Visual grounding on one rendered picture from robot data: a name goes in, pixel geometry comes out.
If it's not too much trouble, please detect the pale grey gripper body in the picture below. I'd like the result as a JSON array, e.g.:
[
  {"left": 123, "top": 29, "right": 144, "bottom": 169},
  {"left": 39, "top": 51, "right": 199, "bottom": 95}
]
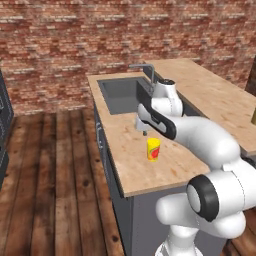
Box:
[{"left": 134, "top": 114, "right": 152, "bottom": 132}]

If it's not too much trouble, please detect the grey sink basin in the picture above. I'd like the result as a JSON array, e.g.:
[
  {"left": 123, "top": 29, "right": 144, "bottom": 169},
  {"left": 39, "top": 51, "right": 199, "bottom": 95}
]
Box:
[{"left": 96, "top": 76, "right": 155, "bottom": 116}]

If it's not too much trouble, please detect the grey metal tap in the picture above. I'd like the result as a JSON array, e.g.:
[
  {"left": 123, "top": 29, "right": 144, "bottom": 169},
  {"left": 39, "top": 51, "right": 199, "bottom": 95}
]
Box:
[{"left": 128, "top": 62, "right": 156, "bottom": 88}]

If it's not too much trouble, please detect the grey island cabinet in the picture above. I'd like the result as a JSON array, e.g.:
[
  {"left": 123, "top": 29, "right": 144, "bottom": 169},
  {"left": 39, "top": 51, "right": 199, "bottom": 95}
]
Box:
[{"left": 92, "top": 103, "right": 228, "bottom": 256}]

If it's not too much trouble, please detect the dark brown cabinet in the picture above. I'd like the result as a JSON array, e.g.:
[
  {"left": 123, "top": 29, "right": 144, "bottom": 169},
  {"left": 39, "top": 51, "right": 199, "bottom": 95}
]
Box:
[{"left": 245, "top": 55, "right": 256, "bottom": 97}]

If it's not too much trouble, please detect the dark grey cupboard run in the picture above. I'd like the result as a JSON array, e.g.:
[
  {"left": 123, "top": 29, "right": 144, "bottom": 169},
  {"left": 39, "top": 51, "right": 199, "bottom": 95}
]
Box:
[{"left": 0, "top": 69, "right": 15, "bottom": 190}]

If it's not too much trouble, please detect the silver cabinet handle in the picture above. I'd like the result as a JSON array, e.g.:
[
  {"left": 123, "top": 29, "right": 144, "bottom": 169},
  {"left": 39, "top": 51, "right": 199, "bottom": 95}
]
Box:
[{"left": 95, "top": 121, "right": 103, "bottom": 145}]

